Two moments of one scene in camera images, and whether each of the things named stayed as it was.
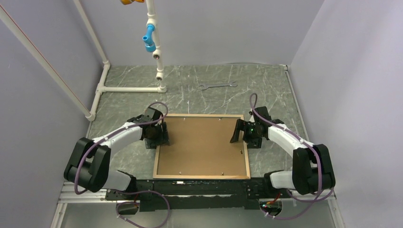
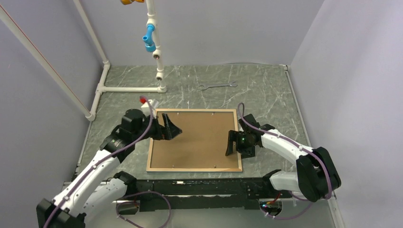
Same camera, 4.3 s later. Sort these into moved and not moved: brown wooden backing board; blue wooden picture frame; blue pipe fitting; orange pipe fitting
Moved: blue wooden picture frame
Not moved: brown wooden backing board; blue pipe fitting; orange pipe fitting
